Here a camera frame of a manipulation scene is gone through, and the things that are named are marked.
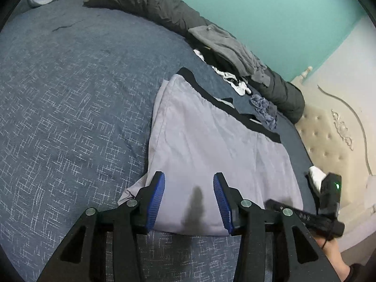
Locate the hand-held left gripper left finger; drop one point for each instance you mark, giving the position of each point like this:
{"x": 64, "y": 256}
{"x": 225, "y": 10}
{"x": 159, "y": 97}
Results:
{"x": 155, "y": 199}

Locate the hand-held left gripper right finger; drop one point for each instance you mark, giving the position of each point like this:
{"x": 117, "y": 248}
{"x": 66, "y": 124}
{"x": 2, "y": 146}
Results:
{"x": 221, "y": 202}

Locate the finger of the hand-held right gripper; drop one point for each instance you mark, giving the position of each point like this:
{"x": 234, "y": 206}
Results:
{"x": 273, "y": 204}

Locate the light grey jacket black trim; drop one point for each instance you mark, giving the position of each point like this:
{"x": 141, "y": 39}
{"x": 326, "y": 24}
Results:
{"x": 205, "y": 152}

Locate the person's right forearm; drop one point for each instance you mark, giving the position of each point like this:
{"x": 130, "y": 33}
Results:
{"x": 336, "y": 255}

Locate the white folded garment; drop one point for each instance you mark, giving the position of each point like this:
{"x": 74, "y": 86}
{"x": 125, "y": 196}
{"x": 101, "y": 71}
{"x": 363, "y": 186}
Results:
{"x": 315, "y": 174}

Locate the cream tufted headboard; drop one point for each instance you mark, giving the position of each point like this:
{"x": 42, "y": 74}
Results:
{"x": 332, "y": 141}

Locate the dark grey crumpled garment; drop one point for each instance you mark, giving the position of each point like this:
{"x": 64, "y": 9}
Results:
{"x": 271, "y": 110}

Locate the blue crumpled garment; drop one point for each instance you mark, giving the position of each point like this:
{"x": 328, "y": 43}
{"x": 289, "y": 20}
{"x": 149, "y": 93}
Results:
{"x": 261, "y": 105}

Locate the black and white garment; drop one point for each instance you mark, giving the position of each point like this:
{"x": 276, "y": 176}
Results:
{"x": 239, "y": 86}

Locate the grey button shirt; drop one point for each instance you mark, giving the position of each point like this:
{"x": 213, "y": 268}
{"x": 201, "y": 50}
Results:
{"x": 223, "y": 41}

